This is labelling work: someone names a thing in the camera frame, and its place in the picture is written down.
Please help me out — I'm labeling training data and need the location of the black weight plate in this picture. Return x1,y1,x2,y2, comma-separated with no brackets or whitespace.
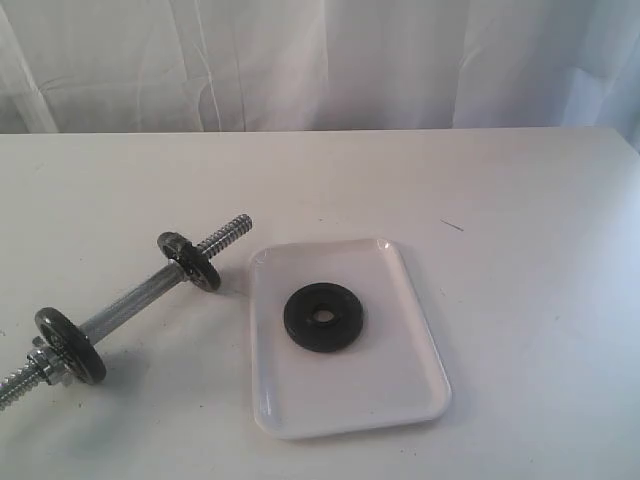
34,307,106,385
283,282,365,353

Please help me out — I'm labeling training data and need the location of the white rectangular plastic tray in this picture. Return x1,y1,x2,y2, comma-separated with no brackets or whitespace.
249,238,451,440

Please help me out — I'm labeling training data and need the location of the white backdrop curtain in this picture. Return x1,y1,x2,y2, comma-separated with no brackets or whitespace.
1,1,639,145

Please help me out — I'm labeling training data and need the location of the chrome threaded dumbbell bar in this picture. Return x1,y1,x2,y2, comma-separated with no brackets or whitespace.
1,214,253,410

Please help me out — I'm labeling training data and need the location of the chrome spin-lock collar nut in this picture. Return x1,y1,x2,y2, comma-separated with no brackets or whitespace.
27,336,68,386

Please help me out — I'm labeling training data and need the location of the black weight plate end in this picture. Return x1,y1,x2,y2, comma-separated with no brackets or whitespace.
157,232,221,293

